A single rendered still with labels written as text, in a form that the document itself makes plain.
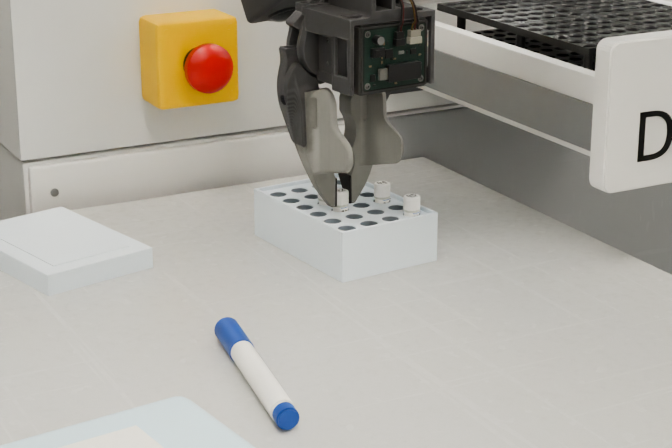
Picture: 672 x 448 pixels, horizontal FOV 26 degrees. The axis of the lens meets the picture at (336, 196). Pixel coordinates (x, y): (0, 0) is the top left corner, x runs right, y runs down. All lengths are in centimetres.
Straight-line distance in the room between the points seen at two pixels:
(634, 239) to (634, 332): 59
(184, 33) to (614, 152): 36
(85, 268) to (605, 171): 37
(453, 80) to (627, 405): 44
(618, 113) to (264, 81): 36
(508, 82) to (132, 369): 42
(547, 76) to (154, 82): 32
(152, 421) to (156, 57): 50
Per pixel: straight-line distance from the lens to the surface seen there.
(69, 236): 109
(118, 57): 121
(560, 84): 111
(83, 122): 122
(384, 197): 109
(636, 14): 130
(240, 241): 112
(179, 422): 74
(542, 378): 89
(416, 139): 136
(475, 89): 120
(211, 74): 117
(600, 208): 151
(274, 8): 108
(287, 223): 108
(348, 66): 98
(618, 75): 103
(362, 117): 106
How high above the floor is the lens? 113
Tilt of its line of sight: 18 degrees down
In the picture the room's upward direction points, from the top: straight up
